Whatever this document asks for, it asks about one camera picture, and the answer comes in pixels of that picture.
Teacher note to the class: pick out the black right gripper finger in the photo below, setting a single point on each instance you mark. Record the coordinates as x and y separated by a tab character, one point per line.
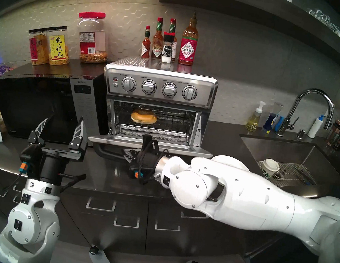
131	158
131	151

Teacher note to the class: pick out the silver oven knob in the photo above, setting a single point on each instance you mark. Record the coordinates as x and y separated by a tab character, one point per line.
149	86
128	84
189	92
169	89

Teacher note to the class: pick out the dark wall shelf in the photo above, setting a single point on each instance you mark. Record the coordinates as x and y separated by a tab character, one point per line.
237	1

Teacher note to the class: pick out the stainless steel sink basin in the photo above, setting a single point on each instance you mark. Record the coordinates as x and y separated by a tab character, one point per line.
279	150

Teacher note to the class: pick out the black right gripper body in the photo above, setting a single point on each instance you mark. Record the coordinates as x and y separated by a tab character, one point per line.
148	165

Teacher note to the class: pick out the green label Tabasco bottle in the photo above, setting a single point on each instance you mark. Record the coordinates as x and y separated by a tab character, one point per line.
172	26

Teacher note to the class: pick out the snack jar yellow label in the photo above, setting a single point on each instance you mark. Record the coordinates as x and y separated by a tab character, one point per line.
58	48

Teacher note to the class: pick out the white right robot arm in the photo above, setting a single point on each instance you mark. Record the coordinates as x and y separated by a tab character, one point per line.
242	195

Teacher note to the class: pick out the yellow soap pump dispenser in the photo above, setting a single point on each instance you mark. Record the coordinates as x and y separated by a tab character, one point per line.
253	122

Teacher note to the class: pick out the snack jar red label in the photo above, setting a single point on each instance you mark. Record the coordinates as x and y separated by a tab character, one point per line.
37	50

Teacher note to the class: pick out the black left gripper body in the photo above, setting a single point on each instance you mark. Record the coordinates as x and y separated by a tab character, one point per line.
53	167

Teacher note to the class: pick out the chrome sink button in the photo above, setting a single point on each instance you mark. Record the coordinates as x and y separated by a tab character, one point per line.
301	134

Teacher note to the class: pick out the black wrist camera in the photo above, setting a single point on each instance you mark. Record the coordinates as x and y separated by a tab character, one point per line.
134	174
28	154

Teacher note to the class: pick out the chrome gooseneck faucet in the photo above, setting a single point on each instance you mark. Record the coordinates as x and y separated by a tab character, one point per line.
315	91

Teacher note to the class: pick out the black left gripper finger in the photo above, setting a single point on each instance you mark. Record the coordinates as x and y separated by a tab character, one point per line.
37	137
77	145

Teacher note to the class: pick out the large orange Tabasco bottle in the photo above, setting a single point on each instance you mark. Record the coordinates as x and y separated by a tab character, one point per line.
188	51

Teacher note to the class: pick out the white round plate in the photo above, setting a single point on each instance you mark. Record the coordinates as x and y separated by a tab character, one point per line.
231	160

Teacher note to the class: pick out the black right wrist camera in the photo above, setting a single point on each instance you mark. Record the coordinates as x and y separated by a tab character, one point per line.
134	174

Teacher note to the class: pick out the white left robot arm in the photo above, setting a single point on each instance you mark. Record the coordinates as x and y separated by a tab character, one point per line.
33	223

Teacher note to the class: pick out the white paper coffee cup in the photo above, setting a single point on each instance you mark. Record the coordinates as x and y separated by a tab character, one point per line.
269	169

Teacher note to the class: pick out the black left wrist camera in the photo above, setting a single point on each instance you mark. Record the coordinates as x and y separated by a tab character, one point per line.
28	154

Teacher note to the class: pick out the clear jar red lid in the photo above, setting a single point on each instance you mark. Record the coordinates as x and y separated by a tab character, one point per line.
91	40

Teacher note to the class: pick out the white bottle blue cap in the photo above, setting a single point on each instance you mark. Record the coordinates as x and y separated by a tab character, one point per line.
314	128

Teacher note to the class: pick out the dark blue dish bottle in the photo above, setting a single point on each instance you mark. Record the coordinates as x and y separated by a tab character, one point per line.
270	122

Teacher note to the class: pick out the black cap salt grinder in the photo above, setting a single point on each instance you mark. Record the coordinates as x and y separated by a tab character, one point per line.
167	51

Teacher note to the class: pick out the black microwave oven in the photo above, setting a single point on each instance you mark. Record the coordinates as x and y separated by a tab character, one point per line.
30	105

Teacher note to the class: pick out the dark base cabinet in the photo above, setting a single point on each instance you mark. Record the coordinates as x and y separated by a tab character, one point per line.
131	239

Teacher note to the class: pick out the glass toaster oven door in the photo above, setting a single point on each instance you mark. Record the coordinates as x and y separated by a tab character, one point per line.
109	140

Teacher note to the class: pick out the small red Tabasco bottle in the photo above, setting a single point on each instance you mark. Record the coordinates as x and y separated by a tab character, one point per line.
145	50

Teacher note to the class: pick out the foil lined oven tray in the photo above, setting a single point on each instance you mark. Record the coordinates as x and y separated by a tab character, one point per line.
163	136

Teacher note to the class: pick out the copper french press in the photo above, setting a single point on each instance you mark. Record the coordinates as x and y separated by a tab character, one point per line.
336	136

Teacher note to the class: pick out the golden brown bagel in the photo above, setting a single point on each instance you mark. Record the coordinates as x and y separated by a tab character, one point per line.
143	117

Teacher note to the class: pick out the stainless steel toaster oven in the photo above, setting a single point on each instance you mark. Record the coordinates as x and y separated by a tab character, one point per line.
141	63

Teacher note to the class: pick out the purple snack bag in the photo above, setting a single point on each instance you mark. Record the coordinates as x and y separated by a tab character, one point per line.
4	70

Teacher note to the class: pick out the clear drinking glass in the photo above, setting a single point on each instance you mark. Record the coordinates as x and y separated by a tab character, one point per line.
313	12
335	29
324	19

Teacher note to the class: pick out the medium red Tabasco bottle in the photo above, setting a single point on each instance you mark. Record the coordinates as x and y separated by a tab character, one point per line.
156	50

